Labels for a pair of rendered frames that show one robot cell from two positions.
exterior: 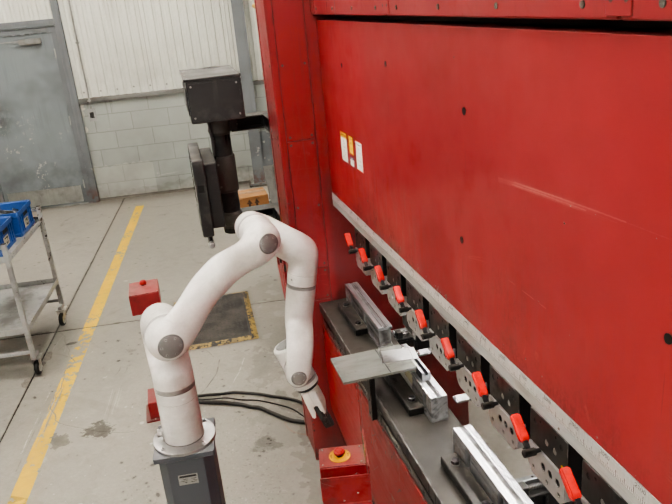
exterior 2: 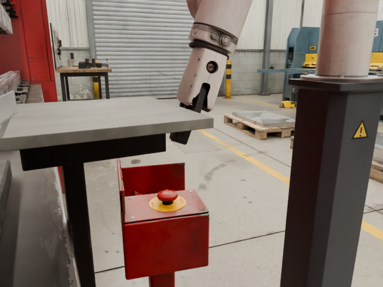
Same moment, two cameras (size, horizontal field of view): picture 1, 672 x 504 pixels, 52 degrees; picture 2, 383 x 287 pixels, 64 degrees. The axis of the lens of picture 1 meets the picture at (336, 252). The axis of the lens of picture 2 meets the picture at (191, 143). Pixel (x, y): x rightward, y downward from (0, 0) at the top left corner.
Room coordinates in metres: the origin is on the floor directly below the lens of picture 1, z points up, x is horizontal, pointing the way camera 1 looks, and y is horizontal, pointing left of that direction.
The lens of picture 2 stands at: (2.49, -0.03, 1.05)
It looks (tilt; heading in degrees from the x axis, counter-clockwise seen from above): 16 degrees down; 167
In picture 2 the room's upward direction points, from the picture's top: straight up
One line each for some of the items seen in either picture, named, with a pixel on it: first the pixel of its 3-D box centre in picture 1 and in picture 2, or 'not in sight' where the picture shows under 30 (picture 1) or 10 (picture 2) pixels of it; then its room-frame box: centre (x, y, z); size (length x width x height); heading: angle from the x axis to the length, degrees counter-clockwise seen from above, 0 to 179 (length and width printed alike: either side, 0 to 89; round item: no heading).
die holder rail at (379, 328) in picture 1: (367, 313); not in sight; (2.74, -0.11, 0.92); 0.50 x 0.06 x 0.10; 13
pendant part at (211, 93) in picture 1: (221, 161); not in sight; (3.32, 0.51, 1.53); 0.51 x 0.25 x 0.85; 12
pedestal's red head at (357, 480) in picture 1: (344, 471); (159, 206); (1.91, 0.04, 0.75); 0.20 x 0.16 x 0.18; 2
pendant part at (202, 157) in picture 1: (207, 187); not in sight; (3.25, 0.59, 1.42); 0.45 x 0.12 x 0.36; 12
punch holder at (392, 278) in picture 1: (404, 286); not in sight; (2.23, -0.23, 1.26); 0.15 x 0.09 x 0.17; 13
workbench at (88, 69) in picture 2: not in sight; (83, 76); (-3.04, -0.60, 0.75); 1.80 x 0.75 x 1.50; 7
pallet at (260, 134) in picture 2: not in sight; (263, 124); (-1.75, 2.10, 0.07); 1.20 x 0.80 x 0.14; 5
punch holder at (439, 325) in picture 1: (451, 334); not in sight; (1.84, -0.32, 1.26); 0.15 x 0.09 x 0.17; 13
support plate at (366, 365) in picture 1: (372, 363); (54, 118); (2.17, -0.09, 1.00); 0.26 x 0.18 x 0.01; 103
